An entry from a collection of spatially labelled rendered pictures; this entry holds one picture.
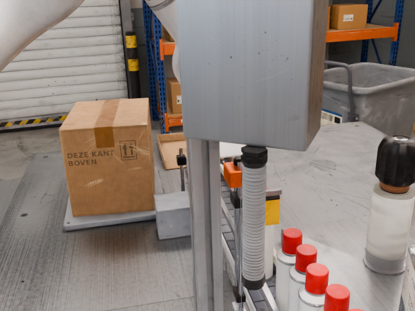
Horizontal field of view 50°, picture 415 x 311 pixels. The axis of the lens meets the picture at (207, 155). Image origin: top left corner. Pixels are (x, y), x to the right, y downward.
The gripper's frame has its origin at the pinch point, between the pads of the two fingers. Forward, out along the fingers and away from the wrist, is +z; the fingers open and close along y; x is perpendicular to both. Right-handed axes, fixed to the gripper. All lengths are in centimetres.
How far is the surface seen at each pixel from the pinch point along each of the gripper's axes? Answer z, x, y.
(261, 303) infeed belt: 23.6, -25.9, -3.1
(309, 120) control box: -11, -61, -4
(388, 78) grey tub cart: -45, 211, 181
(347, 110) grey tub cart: -20, 169, 121
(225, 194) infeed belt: 6.8, 20.0, 1.4
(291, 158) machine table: 0, 52, 35
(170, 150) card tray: -7, 71, -9
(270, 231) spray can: 9.9, -23.8, 0.9
